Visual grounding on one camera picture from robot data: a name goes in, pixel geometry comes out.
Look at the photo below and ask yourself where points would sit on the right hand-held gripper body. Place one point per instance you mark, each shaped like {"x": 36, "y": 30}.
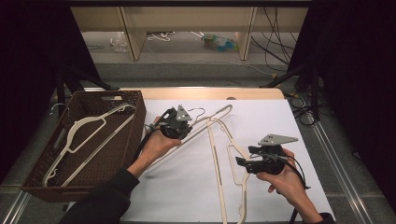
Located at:
{"x": 267, "y": 161}

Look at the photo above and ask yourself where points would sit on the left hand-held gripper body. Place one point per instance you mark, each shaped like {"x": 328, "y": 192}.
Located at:
{"x": 172, "y": 126}

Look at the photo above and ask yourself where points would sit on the cream plastic clothes hanger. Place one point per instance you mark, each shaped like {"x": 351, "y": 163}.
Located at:
{"x": 217, "y": 174}
{"x": 99, "y": 149}
{"x": 226, "y": 109}

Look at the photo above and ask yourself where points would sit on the brown woven basket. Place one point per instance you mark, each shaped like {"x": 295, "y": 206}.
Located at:
{"x": 118, "y": 155}

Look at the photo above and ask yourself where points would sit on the person's left hand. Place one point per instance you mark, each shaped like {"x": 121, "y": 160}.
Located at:
{"x": 158, "y": 146}

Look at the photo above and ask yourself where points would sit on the person's right hand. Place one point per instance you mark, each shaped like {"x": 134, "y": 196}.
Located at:
{"x": 289, "y": 183}

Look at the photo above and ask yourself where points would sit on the white table mat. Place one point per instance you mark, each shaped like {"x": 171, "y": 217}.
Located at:
{"x": 280, "y": 124}

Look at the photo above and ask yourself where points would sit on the black metal stand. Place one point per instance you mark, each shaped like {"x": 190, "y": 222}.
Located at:
{"x": 306, "y": 77}
{"x": 73, "y": 81}

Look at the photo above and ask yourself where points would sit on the colourful plastic packaging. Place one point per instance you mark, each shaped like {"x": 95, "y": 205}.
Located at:
{"x": 219, "y": 43}

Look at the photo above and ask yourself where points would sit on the clear plastic bag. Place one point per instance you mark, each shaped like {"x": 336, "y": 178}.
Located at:
{"x": 118, "y": 42}

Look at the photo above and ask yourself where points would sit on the beige shelf unit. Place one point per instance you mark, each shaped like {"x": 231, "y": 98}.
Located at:
{"x": 186, "y": 18}

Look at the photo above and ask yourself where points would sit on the metal floor rail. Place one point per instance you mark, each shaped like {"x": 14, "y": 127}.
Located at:
{"x": 14, "y": 208}
{"x": 339, "y": 174}

